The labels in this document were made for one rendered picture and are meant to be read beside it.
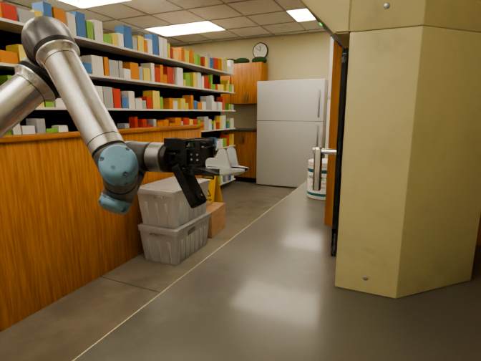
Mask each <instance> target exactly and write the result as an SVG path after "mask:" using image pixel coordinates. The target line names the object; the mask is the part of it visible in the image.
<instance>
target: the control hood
mask: <svg viewBox="0 0 481 361"><path fill-rule="evenodd" d="M299 1H300V2H301V3H302V4H303V5H304V6H305V7H306V8H307V9H308V11H309V12H310V13H312V14H313V15H314V16H315V17H316V18H317V19H318V20H319V21H320V22H321V23H322V24H323V25H324V26H325V27H326V28H327V29H328V30H329V31H330V32H331V33H332V34H333V35H334V36H335V37H336V38H337V39H338V40H339V41H340V42H341V44H342V45H343V46H344V48H349V40H350V33H351V32H350V28H351V5H352V0H299ZM312 14H311V15H312ZM313 15H312V16H313ZM315 17H314V18H315Z"/></svg>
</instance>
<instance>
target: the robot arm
mask: <svg viewBox="0 0 481 361"><path fill-rule="evenodd" d="M21 43H22V46H23V48H24V51H25V54H26V57H25V58H23V60H21V61H20V62H18V63H17V64H16V65H15V66H14V70H15V75H14V76H13V77H11V78H10V79H9V80H7V81H6V82H5V83H4V84H3V85H1V86H0V139H2V138H3V137H4V136H5V135H6V134H7V133H8V132H9V131H11V130H12V129H13V128H14V127H15V126H17V125H18V124H19V123H20V122H21V121H22V120H23V119H24V118H25V117H26V116H27V115H29V114H30V113H31V112H32V111H33V110H35V109H36V108H37V107H38V106H39V105H40V104H42V103H43V102H44V101H47V102H53V101H55V100H56V99H57V98H61V99H62V101H63V103H64V105H65V106H66V108H67V110H68V112H69V114H70V116H71V118H72V120H73V121H74V124H75V125H76V127H77V129H78V131H79V134H80V135H81V137H82V139H83V141H84V143H85V145H86V146H87V149H88V151H89V152H90V154H91V156H92V159H93V161H94V163H95V165H96V166H97V168H98V170H99V172H100V174H101V176H102V180H103V184H104V187H105V188H104V190H103V191H102V192H101V196H100V198H99V201H98V203H99V205H100V206H101V207H102V208H103V209H105V210H107V211H110V212H112V213H116V214H120V215H124V214H126V213H128V211H129V209H130V207H131V205H132V204H133V201H134V199H135V196H136V195H137V192H138V190H139V188H140V185H141V183H142V181H143V178H144V177H145V174H146V172H147V171H149V172H158V173H174V175H175V177H176V179H177V181H178V183H179V185H180V187H181V189H182V191H183V193H184V195H185V197H186V199H187V201H188V203H189V205H190V207H191V208H196V207H198V206H200V205H202V204H204V203H205V202H206V201H207V199H206V197H205V195H204V193H203V191H202V189H201V187H200V185H199V183H198V181H197V179H196V177H195V175H215V176H219V175H239V174H241V173H244V172H246V171H247V170H248V168H247V167H244V166H240V165H239V163H238V157H237V154H236V151H235V148H233V147H229V148H227V150H225V149H220V150H218V152H217V155H216V156H215V157H214V155H215V138H164V142H163V143H150V142H137V141H134V140H132V141H124V140H123V139H122V136H121V135H120V132H119V131H118V129H117V127H116V125H115V123H114V122H113V120H112V118H111V116H110V114H109V113H108V111H107V108H106V107H105V105H104V103H103V101H102V99H101V97H100V96H99V94H98V92H97V90H96V88H95V87H94V85H93V83H92V81H91V79H90V78H89V75H88V74H87V71H86V69H85V68H84V66H83V64H82V62H81V61H80V59H79V56H80V50H79V47H78V46H77V43H76V42H75V40H74V37H73V35H72V33H71V31H70V30H69V28H68V27H67V26H66V25H65V24H64V23H62V22H61V21H60V20H58V19H55V18H53V17H50V16H36V17H34V18H32V19H30V20H29V21H28V22H27V23H26V24H25V25H24V27H23V29H22V31H21Z"/></svg>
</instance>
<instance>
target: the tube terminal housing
mask: <svg viewBox="0 0 481 361"><path fill-rule="evenodd" d="M350 32H351V33H350V40H349V63H348V75H347V87H346V110H345V123H344V146H343V158H342V170H341V194H340V206H339V229H338V241H337V254H336V277H335V287H341V288H345V289H352V290H356V291H360V292H366V293H370V294H376V295H380V296H384V297H391V298H395V299H396V298H400V297H405V296H409V295H412V294H417V293H420V292H425V291H429V290H432V289H437V288H440V287H445V286H449V285H452V284H457V283H460V282H464V281H469V280H471V276H472V266H473V261H474V255H475V247H476V241H477V232H478V226H479V221H480V212H481V0H352V5H351V28H350Z"/></svg>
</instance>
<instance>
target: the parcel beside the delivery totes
mask: <svg viewBox="0 0 481 361"><path fill-rule="evenodd" d="M206 212H210V218H209V224H208V236H207V238H210V239H212V238H213V237H214V236H215V235H216V234H217V233H219V232H220V231H221V230H222V229H223V228H224V227H225V203H220V202H210V201H207V207H206Z"/></svg>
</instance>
